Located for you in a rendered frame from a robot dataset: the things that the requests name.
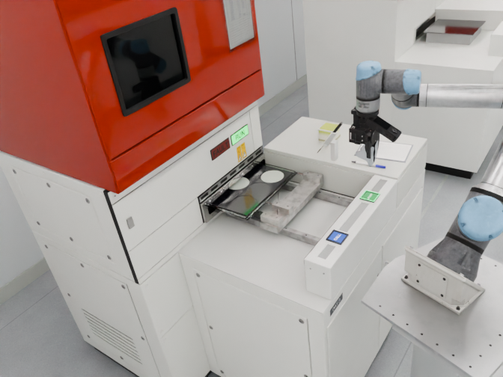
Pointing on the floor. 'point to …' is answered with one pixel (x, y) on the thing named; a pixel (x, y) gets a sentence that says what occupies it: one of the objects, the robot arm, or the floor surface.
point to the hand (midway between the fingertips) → (372, 163)
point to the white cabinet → (299, 314)
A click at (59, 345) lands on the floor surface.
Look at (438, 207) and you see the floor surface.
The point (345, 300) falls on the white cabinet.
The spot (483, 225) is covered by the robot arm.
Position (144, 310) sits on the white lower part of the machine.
